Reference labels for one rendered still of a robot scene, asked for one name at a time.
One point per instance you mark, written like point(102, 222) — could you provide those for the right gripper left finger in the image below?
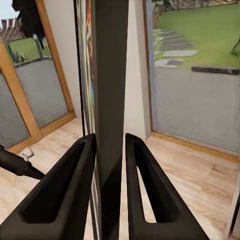
point(57, 207)

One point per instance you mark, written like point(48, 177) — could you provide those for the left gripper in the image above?
point(17, 164)

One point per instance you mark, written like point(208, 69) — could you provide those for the poster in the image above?
point(101, 29)

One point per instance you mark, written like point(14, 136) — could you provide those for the fixed window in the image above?
point(193, 73)

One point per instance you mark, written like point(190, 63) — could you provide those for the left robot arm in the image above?
point(19, 164)

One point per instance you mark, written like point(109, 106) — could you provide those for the door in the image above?
point(35, 99)

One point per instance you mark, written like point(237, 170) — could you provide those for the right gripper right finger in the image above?
point(174, 220)

